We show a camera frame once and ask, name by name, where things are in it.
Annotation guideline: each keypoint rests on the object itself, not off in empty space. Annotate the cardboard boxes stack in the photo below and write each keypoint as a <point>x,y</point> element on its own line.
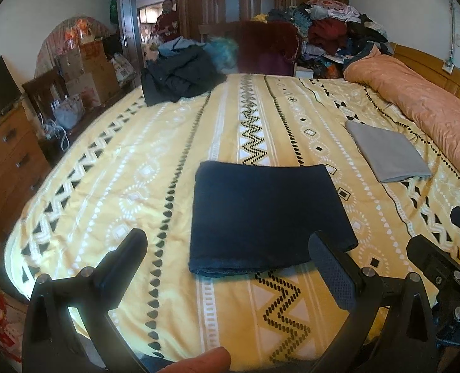
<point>88,74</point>

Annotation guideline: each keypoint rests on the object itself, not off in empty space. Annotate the wooden drawer chest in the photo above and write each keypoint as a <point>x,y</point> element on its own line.
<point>23,167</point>

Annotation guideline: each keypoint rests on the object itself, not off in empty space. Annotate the dark red chair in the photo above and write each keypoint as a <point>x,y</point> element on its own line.
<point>267,48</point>

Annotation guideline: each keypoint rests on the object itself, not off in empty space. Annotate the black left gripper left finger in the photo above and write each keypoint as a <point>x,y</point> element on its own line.
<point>51,343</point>

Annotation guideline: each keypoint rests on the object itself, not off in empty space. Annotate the yellow patterned bed cover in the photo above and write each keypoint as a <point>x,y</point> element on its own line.
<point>135,167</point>

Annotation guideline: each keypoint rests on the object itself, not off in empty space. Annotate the dark jacket on bed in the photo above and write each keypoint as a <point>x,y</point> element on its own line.
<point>186,74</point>

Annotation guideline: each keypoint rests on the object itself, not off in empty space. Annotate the dark blue pants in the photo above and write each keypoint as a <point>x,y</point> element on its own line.
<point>249,219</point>

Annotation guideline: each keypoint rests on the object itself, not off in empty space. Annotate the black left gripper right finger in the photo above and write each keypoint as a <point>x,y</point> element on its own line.
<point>389,327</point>

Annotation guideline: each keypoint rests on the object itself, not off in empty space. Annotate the orange quilt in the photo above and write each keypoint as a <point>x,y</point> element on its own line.
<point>434,110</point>

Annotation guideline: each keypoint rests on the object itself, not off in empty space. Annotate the grey folded cloth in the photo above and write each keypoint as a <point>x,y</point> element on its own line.
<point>391,156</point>

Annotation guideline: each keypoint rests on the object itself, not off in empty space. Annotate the person left hand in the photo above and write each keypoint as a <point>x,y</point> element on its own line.
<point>216,360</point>

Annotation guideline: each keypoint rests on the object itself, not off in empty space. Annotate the person in doorway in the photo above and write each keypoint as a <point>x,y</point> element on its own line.
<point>167,25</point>

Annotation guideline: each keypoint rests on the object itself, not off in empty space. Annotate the pile of clothes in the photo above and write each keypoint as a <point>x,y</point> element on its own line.
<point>332,33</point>

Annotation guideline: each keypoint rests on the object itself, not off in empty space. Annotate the wooden headboard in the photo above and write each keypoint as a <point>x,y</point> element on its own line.
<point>429,67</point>

